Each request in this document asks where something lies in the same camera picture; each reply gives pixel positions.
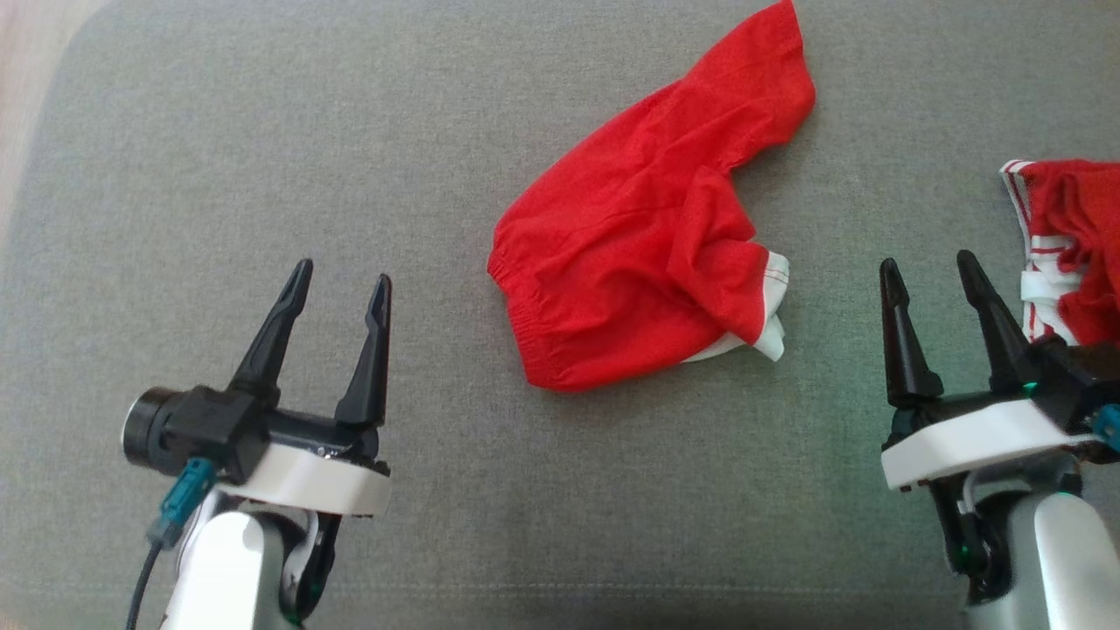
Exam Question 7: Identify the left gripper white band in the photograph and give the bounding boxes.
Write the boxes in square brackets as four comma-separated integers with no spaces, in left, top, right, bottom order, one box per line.
[227,257,394,518]

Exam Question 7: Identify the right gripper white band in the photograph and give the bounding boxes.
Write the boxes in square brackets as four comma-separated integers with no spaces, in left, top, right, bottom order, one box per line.
[878,249,1102,493]

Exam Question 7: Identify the red jersey number 23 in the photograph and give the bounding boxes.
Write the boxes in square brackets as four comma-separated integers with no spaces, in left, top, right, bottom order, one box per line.
[1000,157,1120,348]

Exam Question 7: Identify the red mesh shorts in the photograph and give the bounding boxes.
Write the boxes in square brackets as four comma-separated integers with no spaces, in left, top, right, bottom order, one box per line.
[486,0,817,393]

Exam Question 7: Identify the large grey sofa ottoman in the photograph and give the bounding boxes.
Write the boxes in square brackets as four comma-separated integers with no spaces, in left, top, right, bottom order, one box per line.
[0,0,1120,630]

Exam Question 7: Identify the right cable teal connector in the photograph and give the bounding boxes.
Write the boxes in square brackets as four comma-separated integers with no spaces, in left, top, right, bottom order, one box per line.
[1089,402,1120,456]

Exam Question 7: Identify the cable teal connector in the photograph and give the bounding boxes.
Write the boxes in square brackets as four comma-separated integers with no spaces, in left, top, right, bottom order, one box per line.
[125,455,220,630]
[1089,402,1120,456]

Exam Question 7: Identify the left cable teal connector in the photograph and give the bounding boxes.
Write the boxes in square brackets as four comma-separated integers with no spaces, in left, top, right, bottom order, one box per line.
[125,455,220,630]

